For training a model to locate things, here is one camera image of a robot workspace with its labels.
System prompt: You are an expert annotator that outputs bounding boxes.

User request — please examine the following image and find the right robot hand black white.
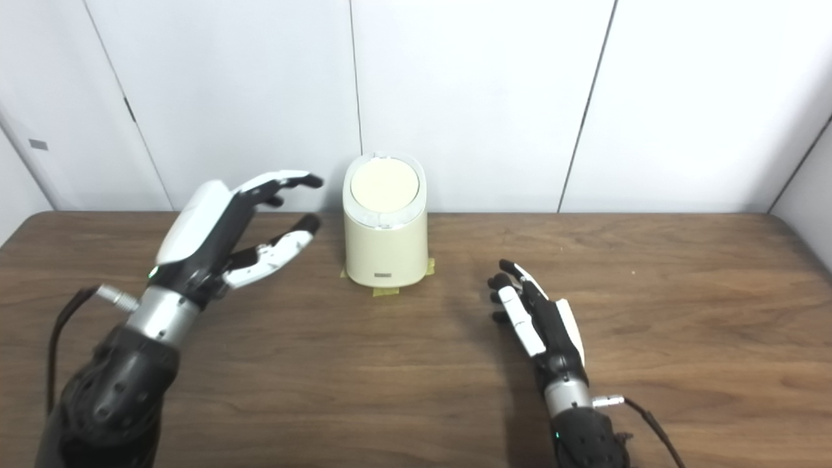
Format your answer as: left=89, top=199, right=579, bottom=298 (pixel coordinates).
left=487, top=260, right=589, bottom=391

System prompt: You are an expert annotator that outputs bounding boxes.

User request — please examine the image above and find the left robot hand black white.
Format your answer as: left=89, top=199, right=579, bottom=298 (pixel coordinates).
left=148, top=170, right=324, bottom=306

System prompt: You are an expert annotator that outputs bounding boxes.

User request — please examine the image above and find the cream-colored bin with lid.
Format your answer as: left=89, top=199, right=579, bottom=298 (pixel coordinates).
left=343, top=153, right=429, bottom=288

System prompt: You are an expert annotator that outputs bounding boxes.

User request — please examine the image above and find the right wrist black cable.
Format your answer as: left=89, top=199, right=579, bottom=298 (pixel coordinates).
left=593, top=394, right=686, bottom=468

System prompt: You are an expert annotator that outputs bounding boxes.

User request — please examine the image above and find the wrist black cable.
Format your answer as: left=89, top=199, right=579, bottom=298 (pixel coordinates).
left=45, top=284, right=140, bottom=417
left=593, top=394, right=686, bottom=468

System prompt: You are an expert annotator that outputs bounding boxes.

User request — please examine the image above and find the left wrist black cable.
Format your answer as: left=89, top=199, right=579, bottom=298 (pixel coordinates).
left=45, top=284, right=140, bottom=417

